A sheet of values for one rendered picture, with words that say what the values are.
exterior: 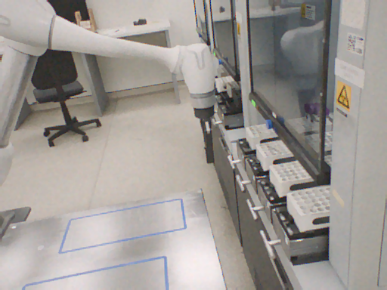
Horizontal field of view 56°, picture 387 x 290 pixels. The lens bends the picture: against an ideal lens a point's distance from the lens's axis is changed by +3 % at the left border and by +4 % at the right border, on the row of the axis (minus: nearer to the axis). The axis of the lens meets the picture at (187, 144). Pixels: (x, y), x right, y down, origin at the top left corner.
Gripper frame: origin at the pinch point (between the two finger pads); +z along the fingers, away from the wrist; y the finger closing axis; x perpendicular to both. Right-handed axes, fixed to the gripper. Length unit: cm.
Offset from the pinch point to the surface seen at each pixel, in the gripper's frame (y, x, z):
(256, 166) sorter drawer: -17.1, -13.7, -1.7
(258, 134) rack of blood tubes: -2.7, -18.8, -6.5
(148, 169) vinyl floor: 139, 39, 80
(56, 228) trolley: -32, 51, -2
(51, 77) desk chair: 221, 117, 11
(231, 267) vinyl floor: 19, -6, 80
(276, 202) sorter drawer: -36.3, -14.0, -0.6
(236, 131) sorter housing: 29.3, -16.9, 6.5
